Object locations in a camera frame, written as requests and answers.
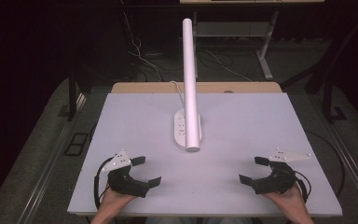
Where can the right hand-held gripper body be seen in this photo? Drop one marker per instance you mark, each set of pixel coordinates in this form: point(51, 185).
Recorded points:
point(276, 182)

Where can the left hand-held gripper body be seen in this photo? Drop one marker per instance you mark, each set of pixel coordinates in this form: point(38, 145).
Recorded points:
point(127, 183)

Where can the person's right hand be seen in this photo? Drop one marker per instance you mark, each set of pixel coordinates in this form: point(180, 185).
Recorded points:
point(287, 200)

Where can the person's left hand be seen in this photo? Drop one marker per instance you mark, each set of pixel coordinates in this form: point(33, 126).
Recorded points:
point(113, 200)

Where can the white table mat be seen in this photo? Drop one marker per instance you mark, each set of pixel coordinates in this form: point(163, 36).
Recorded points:
point(230, 149)

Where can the wooden table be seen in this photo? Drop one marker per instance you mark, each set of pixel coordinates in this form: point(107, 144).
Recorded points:
point(149, 87)

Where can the black metal stand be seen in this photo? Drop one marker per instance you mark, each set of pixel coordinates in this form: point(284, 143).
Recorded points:
point(328, 102)
point(72, 99)

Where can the background desk with metal legs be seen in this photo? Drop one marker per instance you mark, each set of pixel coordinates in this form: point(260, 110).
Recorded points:
point(265, 67)

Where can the white desk lamp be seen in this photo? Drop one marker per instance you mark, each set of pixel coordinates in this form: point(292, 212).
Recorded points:
point(189, 77)

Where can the black rectangular floor frame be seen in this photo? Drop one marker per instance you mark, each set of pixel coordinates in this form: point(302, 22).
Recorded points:
point(74, 144)

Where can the aluminium floor rail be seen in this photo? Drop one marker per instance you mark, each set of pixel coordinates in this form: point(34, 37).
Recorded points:
point(48, 174)
point(351, 168)

